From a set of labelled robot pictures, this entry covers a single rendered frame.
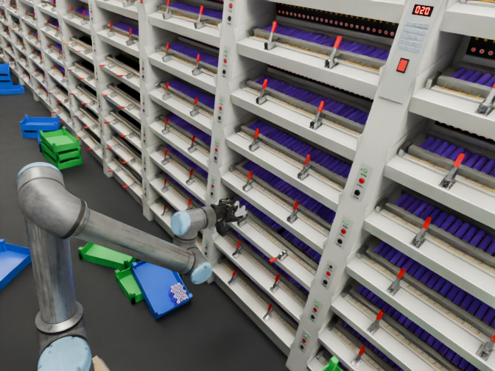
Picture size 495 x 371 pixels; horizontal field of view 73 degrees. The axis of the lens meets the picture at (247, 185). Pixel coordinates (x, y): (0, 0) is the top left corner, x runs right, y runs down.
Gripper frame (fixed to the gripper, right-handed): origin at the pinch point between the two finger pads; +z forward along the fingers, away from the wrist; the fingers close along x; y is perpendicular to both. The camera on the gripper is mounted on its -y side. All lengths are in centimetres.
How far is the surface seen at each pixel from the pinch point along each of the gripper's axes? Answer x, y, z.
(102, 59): 156, 33, -5
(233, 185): 6.6, 11.3, -3.8
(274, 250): -21.9, -7.0, 1.1
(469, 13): -59, 89, -16
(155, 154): 82, -7, 1
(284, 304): -35.0, -27.4, 2.4
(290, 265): -32.0, -7.3, 0.6
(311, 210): -30.5, 17.7, 4.0
